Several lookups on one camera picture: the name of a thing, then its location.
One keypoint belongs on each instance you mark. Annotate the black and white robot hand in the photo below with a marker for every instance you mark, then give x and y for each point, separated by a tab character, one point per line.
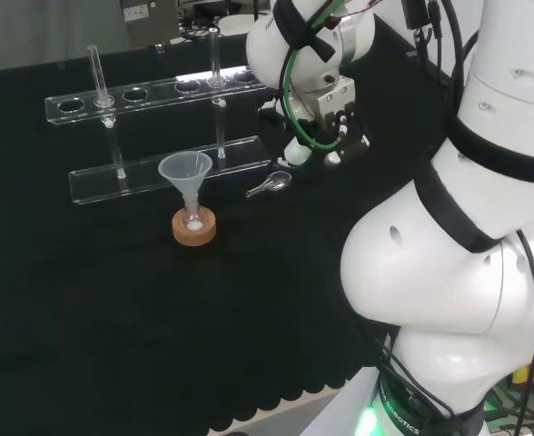
335	97

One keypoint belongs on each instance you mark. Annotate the clear plastic funnel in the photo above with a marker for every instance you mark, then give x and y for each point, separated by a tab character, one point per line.
184	169

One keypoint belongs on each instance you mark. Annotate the glass weighing funnel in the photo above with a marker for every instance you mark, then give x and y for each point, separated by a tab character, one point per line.
276	181

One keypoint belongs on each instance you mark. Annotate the clear acrylic funnel stand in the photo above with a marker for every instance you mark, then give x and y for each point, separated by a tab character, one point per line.
158	93

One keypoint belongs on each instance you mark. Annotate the glass round-bottom flask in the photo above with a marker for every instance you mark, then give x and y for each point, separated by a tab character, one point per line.
193	222

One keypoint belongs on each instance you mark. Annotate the grey metal box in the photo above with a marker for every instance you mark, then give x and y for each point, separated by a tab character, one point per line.
149	20

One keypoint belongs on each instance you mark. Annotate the black cloth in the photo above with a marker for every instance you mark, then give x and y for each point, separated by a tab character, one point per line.
112	295

